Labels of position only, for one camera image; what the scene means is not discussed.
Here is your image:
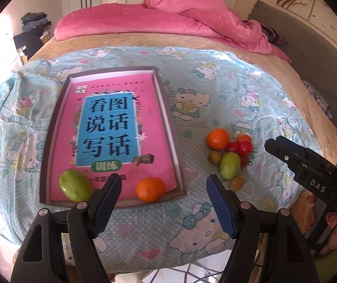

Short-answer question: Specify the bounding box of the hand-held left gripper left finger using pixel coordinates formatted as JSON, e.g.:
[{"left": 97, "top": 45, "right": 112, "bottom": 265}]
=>
[{"left": 11, "top": 173, "right": 122, "bottom": 283}]

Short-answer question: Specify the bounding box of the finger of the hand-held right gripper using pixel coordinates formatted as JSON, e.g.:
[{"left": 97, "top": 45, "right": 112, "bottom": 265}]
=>
[
  {"left": 276, "top": 136, "right": 337, "bottom": 183},
  {"left": 264, "top": 138, "right": 315, "bottom": 185}
]

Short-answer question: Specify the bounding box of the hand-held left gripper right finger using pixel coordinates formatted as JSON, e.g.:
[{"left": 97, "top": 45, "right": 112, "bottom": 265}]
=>
[{"left": 206, "top": 174, "right": 322, "bottom": 283}]

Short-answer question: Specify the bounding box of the large green fruit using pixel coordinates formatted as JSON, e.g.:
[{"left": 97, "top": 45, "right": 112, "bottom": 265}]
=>
[{"left": 59, "top": 169, "right": 92, "bottom": 201}]

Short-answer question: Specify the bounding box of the small green fruit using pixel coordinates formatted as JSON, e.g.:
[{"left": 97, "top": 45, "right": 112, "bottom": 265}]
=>
[{"left": 219, "top": 152, "right": 241, "bottom": 180}]

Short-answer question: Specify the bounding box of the large orange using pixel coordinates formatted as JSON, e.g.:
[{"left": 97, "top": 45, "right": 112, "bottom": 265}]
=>
[
  {"left": 135, "top": 177, "right": 166, "bottom": 202},
  {"left": 207, "top": 128, "right": 230, "bottom": 150}
]

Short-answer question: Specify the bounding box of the grey cardboard tray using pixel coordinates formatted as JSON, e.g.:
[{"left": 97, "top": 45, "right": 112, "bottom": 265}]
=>
[{"left": 39, "top": 66, "right": 188, "bottom": 210}]

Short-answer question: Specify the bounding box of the dark patterned cloth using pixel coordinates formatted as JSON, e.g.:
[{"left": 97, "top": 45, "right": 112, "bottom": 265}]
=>
[{"left": 302, "top": 79, "right": 332, "bottom": 118}]

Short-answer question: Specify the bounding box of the pink book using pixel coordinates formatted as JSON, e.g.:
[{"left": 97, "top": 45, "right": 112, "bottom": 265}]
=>
[{"left": 48, "top": 72, "right": 178, "bottom": 201}]

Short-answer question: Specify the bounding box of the cat-print blue bedsheet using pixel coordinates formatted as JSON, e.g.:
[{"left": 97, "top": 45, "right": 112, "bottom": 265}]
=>
[{"left": 0, "top": 46, "right": 334, "bottom": 269}]

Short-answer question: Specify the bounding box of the grey headboard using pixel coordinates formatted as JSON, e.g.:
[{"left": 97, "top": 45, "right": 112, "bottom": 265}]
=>
[{"left": 246, "top": 0, "right": 337, "bottom": 124}]

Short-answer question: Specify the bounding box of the dark striped pillow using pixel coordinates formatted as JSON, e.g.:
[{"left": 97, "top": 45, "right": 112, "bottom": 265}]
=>
[{"left": 260, "top": 22, "right": 288, "bottom": 46}]

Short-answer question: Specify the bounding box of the pink blanket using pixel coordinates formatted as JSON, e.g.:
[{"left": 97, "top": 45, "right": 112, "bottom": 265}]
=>
[{"left": 53, "top": 0, "right": 293, "bottom": 64}]

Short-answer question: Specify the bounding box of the pile of folded clothes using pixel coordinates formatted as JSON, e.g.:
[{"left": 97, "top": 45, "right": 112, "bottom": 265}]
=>
[{"left": 21, "top": 12, "right": 52, "bottom": 36}]

